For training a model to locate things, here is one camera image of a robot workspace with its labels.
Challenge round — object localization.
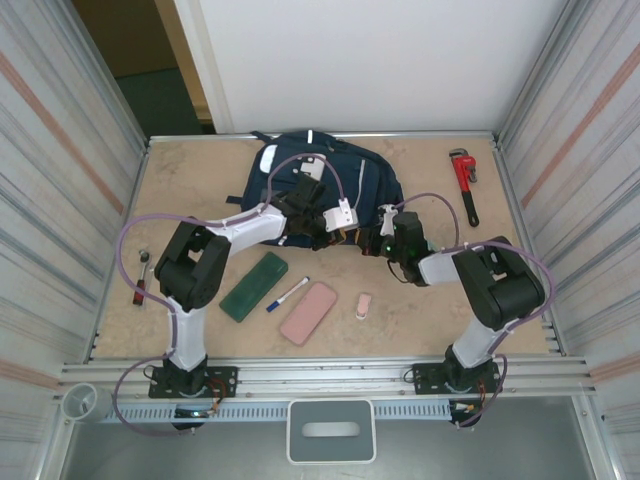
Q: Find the aluminium side rail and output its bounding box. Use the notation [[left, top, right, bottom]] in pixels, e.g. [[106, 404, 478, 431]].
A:
[[87, 142, 151, 361], [492, 134, 569, 357]]

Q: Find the white plastic cup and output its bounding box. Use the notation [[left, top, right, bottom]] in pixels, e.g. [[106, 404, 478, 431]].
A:
[[60, 382, 112, 425]]

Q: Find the slotted cable duct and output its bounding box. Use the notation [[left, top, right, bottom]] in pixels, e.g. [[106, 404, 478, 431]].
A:
[[107, 399, 484, 424]]

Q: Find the green pencil case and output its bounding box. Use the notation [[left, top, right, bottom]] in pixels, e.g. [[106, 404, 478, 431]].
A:
[[218, 251, 290, 324]]

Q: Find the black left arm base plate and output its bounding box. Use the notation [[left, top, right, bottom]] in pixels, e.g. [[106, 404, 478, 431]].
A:
[[148, 366, 239, 400]]

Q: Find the red pipe wrench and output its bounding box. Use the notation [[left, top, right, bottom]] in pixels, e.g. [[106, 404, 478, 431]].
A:
[[448, 147, 481, 229]]

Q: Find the white door frame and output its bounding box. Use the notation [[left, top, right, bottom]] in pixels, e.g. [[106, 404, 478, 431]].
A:
[[172, 0, 235, 135]]

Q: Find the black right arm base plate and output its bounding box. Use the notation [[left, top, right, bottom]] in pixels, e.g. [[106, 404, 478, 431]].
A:
[[410, 362, 501, 396]]

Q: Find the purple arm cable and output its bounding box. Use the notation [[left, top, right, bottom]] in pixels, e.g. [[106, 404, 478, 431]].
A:
[[397, 192, 556, 430], [112, 152, 351, 437]]

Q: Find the grey pad with white rim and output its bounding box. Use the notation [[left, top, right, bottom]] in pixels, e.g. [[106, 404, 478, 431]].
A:
[[286, 398, 377, 466]]

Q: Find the navy blue backpack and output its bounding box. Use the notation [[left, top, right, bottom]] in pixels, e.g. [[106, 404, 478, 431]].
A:
[[224, 129, 405, 250]]

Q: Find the black controller board with wires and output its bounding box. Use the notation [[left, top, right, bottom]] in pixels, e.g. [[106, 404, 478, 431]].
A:
[[448, 398, 485, 430], [171, 405, 222, 435]]

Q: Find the pink pencil case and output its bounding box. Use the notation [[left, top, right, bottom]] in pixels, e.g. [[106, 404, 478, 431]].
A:
[[278, 281, 338, 347]]

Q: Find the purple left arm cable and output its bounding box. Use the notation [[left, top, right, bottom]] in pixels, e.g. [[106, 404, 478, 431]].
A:
[[112, 152, 351, 437]]

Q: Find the white marker with blue cap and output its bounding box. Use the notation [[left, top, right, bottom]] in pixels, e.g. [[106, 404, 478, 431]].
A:
[[264, 274, 311, 314]]

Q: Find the long aluminium table rail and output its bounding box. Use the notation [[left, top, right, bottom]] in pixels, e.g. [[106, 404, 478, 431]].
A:
[[59, 355, 596, 399], [147, 130, 501, 146]]

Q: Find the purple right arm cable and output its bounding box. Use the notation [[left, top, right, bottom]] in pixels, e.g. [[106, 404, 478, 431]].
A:
[[397, 192, 556, 430]]

